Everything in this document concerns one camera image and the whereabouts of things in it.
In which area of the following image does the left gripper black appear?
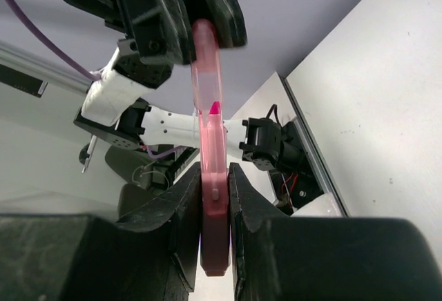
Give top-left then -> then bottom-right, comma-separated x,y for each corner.
63,0 -> 193,65

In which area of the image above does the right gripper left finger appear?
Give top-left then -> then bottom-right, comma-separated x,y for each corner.
1,164 -> 201,300

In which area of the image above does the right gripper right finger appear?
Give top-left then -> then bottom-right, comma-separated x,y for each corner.
229,163 -> 435,300

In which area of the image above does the pink highlighter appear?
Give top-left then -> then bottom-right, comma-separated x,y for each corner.
200,101 -> 230,277

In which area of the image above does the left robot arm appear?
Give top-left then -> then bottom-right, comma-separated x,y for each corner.
64,0 -> 288,171

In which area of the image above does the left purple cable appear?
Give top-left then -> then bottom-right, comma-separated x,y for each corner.
0,0 -> 104,81

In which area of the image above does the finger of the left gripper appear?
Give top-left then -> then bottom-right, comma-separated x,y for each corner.
204,0 -> 247,48

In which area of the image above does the clear pink highlighter cap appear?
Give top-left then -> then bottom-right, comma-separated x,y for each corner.
191,19 -> 222,118

